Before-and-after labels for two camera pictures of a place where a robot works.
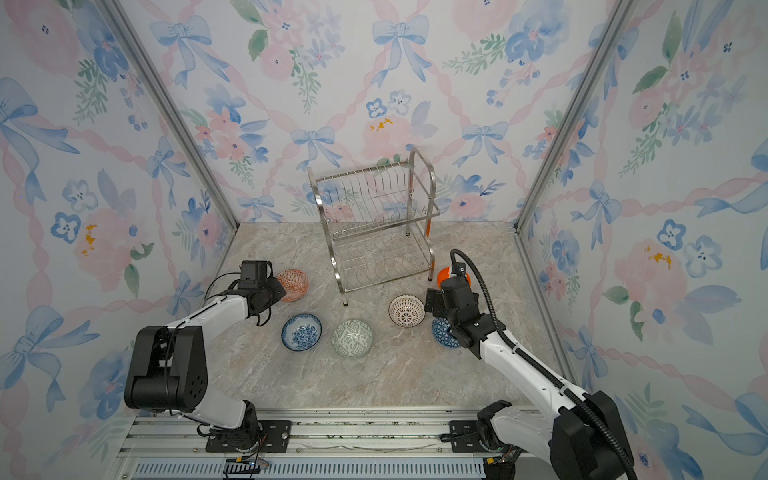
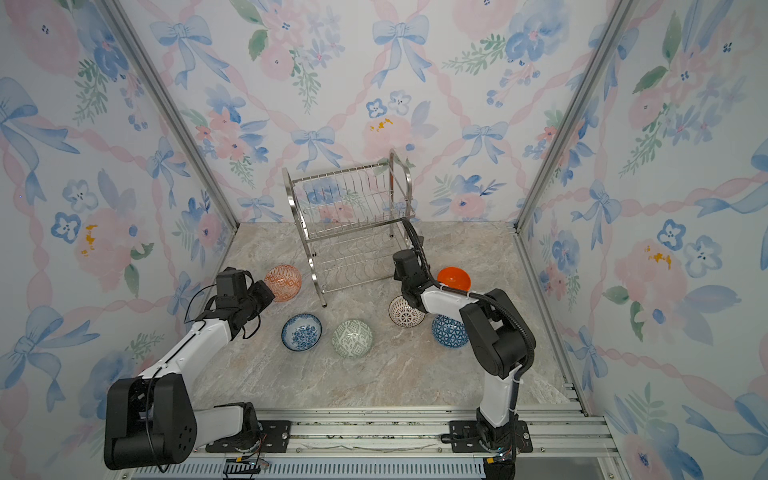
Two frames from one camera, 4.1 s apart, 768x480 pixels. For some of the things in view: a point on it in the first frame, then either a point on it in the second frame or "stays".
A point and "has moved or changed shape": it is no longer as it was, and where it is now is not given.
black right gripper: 439,301 → 397,275
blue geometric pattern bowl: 442,334 stays
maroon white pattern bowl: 406,310 stays
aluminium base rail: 445,443 stays
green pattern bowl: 352,338 stays
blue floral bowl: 301,332 stays
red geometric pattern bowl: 295,283 has moved or changed shape
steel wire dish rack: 377,222 has moved or changed shape
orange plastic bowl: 445,275 stays
